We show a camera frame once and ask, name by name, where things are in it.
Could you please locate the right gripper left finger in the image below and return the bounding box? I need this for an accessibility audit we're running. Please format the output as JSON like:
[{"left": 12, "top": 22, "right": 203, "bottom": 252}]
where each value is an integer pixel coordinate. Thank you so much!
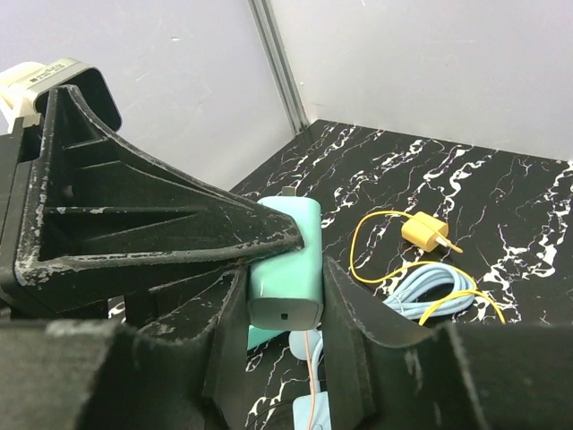
[{"left": 1, "top": 268, "right": 248, "bottom": 429}]

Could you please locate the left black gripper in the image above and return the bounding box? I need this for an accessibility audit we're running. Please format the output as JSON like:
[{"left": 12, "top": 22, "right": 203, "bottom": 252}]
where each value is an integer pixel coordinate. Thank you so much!
[{"left": 1, "top": 85, "right": 304, "bottom": 319}]

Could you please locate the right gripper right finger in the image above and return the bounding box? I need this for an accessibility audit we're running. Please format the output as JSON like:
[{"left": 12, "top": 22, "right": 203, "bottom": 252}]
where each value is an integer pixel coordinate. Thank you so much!
[{"left": 321, "top": 257, "right": 572, "bottom": 429}]

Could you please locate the teal triangular power strip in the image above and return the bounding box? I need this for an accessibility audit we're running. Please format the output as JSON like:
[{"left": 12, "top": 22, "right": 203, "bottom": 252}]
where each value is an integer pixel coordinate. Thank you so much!
[{"left": 247, "top": 325, "right": 285, "bottom": 351}]

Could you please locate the light blue long power strip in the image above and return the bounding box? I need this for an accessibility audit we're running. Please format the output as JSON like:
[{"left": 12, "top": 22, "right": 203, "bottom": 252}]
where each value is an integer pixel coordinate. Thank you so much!
[{"left": 292, "top": 391, "right": 332, "bottom": 430}]

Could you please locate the teal small charger plug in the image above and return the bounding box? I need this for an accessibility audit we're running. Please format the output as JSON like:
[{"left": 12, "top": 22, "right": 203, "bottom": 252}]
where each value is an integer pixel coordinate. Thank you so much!
[{"left": 248, "top": 195, "right": 323, "bottom": 331}]

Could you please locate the yellow small charger plug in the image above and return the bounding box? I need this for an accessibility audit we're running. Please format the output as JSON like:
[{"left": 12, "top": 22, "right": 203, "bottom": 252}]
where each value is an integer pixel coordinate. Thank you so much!
[{"left": 401, "top": 211, "right": 463, "bottom": 254}]

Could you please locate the light blue coiled power cord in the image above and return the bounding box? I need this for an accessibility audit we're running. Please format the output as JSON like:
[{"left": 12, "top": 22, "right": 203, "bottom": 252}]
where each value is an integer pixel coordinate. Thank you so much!
[{"left": 288, "top": 262, "right": 479, "bottom": 395}]

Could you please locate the orange thin charging cable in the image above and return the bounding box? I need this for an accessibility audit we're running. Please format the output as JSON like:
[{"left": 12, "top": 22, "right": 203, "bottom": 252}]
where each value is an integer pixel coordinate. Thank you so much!
[{"left": 348, "top": 211, "right": 507, "bottom": 327}]

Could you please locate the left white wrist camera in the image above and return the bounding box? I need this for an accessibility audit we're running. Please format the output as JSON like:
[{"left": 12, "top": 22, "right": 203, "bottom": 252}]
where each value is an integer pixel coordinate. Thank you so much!
[{"left": 0, "top": 56, "right": 124, "bottom": 135}]

